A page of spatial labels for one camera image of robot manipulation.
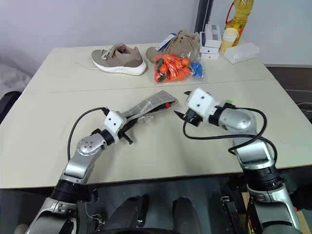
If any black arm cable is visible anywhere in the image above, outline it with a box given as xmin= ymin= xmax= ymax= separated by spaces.
xmin=182 ymin=107 xmax=279 ymax=169
xmin=67 ymin=107 xmax=110 ymax=161

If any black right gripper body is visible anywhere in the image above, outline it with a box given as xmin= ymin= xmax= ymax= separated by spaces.
xmin=183 ymin=109 xmax=205 ymax=128

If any blue white paper tag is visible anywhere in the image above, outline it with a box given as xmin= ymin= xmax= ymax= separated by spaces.
xmin=155 ymin=32 xmax=178 ymax=52

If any cream plastic cup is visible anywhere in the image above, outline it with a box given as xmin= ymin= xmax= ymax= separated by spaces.
xmin=218 ymin=27 xmax=238 ymax=53

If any beige sneaker with paper tag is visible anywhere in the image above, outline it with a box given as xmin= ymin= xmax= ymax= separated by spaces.
xmin=145 ymin=29 xmax=202 ymax=65

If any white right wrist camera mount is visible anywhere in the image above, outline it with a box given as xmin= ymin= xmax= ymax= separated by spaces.
xmin=186 ymin=88 xmax=220 ymax=123

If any black chair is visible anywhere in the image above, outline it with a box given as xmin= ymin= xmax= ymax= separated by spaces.
xmin=0 ymin=91 xmax=22 ymax=124

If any tall white blue carton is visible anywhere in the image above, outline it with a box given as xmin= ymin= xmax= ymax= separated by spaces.
xmin=199 ymin=24 xmax=223 ymax=48

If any bag of orange toy fruit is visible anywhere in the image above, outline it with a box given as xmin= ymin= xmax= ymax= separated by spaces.
xmin=153 ymin=54 xmax=194 ymax=84

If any white plastic box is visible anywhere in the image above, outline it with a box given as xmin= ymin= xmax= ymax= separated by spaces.
xmin=222 ymin=41 xmax=260 ymax=65

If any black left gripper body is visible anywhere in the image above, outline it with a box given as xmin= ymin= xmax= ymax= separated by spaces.
xmin=117 ymin=117 xmax=130 ymax=138

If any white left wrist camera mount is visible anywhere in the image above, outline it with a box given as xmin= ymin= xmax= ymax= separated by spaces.
xmin=104 ymin=110 xmax=126 ymax=143

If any yellow cooking oil bottle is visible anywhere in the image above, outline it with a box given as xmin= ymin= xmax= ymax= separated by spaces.
xmin=224 ymin=0 xmax=254 ymax=47

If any beige sneaker with white sole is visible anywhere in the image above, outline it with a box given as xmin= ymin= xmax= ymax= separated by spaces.
xmin=74 ymin=43 xmax=148 ymax=76

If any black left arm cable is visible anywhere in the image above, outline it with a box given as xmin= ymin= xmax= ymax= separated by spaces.
xmin=67 ymin=107 xmax=110 ymax=161

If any flat white carton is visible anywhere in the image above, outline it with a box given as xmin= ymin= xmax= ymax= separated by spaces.
xmin=199 ymin=52 xmax=220 ymax=60
xmin=199 ymin=46 xmax=220 ymax=54

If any grey grid pencil pouch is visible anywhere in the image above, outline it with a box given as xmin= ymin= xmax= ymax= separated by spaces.
xmin=121 ymin=90 xmax=179 ymax=125

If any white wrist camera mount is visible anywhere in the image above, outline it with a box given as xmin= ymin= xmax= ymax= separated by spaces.
xmin=104 ymin=110 xmax=126 ymax=143
xmin=186 ymin=88 xmax=220 ymax=123

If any thin cables bundle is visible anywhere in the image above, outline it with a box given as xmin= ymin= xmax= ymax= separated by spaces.
xmin=296 ymin=101 xmax=312 ymax=124

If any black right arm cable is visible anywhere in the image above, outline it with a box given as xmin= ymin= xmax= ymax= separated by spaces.
xmin=182 ymin=107 xmax=279 ymax=169

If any white cloth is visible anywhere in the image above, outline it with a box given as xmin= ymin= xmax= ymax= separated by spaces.
xmin=0 ymin=55 xmax=33 ymax=98

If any dark metal pole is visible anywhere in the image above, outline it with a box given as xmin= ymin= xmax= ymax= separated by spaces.
xmin=194 ymin=0 xmax=212 ymax=34

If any bag of blue pieces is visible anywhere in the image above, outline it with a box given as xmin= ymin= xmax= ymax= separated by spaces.
xmin=189 ymin=60 xmax=205 ymax=79

